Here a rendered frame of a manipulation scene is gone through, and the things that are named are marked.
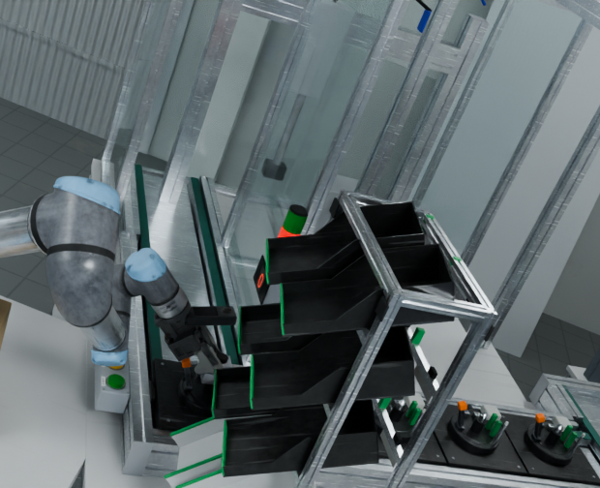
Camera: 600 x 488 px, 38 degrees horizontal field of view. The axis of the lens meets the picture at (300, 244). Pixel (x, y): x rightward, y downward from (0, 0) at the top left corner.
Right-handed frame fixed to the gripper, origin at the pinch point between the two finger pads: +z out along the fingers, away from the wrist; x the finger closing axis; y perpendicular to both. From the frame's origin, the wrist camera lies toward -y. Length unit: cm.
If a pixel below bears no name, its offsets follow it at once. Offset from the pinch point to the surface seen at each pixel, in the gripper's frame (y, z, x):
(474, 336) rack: -51, -25, 54
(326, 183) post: -40.1, -20.8, -18.0
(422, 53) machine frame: -82, -11, -78
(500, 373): -65, 92, -47
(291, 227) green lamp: -28.2, -14.9, -16.8
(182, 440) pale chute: 11.2, -2.2, 20.5
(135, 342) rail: 20.2, -2.6, -19.3
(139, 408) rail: 20.3, -2.7, 5.2
